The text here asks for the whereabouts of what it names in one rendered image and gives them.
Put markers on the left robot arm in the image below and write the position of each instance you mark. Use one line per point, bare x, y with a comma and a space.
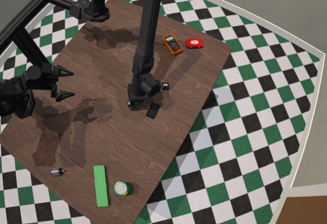
143, 60

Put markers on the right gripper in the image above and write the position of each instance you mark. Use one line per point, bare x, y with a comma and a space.
62, 94

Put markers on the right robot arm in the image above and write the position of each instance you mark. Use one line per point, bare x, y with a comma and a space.
15, 93

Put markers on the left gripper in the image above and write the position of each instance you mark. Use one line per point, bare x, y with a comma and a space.
132, 93

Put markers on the green soda can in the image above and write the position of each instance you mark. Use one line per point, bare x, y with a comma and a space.
121, 188

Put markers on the orange multimeter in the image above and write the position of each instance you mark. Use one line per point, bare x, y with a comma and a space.
172, 44

